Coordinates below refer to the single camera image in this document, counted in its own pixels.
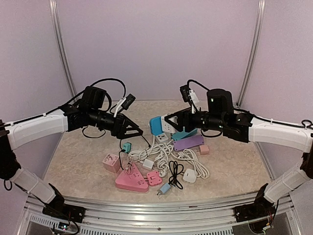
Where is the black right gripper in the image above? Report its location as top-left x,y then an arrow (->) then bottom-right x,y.
165,106 -> 225,132

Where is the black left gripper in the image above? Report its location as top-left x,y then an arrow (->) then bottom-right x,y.
88,108 -> 143,139

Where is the teal plug adapter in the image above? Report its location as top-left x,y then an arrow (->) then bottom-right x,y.
122,142 -> 132,153

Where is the blue plug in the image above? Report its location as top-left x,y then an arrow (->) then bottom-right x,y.
149,116 -> 163,136

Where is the white thick power cord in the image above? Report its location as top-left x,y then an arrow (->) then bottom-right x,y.
128,136 -> 210,179

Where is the pink cube socket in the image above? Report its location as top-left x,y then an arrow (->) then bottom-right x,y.
102,153 -> 120,173

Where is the white charger plug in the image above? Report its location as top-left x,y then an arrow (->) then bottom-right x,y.
142,159 -> 154,170

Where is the white plug adapter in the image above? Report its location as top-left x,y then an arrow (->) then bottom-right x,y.
182,168 -> 197,184

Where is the pink triangular power strip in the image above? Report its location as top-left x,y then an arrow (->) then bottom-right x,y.
115,164 -> 149,192

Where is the pink square plug adapter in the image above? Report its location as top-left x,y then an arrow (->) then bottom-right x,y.
146,170 -> 162,187

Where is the light blue plug adapter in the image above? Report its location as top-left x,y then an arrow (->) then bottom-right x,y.
157,183 -> 172,196

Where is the white cube socket adapter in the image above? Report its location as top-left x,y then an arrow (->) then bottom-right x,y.
161,115 -> 177,134

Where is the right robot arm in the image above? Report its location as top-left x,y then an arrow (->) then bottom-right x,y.
164,85 -> 313,217

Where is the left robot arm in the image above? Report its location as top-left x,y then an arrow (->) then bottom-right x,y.
0,86 -> 143,218

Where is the teal power strip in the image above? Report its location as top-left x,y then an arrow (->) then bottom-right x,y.
171,128 -> 198,141

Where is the purple power strip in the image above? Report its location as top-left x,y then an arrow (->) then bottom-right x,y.
173,135 -> 204,151

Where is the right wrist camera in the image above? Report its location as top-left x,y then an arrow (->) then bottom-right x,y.
179,85 -> 201,114

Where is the black coiled cable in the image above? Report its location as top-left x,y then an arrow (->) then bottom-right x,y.
118,138 -> 152,172

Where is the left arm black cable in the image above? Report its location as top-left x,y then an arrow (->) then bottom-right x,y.
0,78 -> 127,190

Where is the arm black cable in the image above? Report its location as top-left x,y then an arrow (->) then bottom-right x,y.
0,78 -> 127,190
187,79 -> 313,221

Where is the white coiled usb cable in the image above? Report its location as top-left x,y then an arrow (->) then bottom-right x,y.
123,156 -> 137,176

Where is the short black usb cable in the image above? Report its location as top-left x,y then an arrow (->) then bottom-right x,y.
168,160 -> 184,190

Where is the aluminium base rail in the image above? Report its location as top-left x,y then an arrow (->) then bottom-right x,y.
17,193 -> 304,235

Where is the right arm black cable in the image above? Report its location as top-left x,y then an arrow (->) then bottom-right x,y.
187,79 -> 313,221

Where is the aluminium frame post right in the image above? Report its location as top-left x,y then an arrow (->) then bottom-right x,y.
236,0 -> 266,107

